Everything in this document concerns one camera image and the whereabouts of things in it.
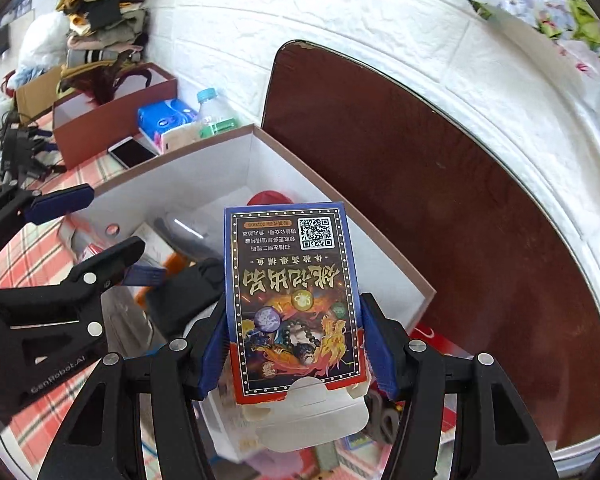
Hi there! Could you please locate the dark playing card box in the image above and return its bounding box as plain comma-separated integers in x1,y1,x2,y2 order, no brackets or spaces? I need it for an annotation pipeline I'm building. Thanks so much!
224,202,367,405

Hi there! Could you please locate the large cardboard storage box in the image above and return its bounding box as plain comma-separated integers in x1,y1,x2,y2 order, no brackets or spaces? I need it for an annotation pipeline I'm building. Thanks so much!
66,122,438,463

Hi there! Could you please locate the red checkered tablecloth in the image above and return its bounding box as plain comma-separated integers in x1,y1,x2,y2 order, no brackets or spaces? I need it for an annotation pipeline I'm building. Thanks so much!
0,109,456,480

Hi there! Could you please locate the white smartphone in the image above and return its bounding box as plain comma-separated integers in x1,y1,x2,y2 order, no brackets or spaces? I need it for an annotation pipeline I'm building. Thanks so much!
107,136,157,169

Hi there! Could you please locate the brown open side box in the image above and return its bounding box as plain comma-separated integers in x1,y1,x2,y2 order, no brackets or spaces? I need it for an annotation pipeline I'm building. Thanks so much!
53,63,178,169

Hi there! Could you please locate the red gift box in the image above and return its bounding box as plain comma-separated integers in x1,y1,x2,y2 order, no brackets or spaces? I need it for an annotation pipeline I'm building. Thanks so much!
410,322,472,359

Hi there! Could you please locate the blue tissue pack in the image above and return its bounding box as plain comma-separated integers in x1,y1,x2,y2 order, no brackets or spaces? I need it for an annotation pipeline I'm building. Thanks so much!
137,99,197,155

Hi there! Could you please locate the red tape roll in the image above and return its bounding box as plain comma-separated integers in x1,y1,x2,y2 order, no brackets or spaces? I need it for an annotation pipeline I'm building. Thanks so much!
247,190,292,206

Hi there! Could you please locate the plastic water bottle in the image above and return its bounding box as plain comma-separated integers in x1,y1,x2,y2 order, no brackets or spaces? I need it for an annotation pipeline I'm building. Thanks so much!
196,88,240,140

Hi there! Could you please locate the pile of clothes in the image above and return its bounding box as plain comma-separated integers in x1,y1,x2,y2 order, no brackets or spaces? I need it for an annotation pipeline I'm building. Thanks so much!
56,0,148,84

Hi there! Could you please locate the dark red wooden chair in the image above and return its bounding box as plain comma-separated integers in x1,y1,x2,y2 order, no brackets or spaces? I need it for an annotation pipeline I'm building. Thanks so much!
263,40,600,448

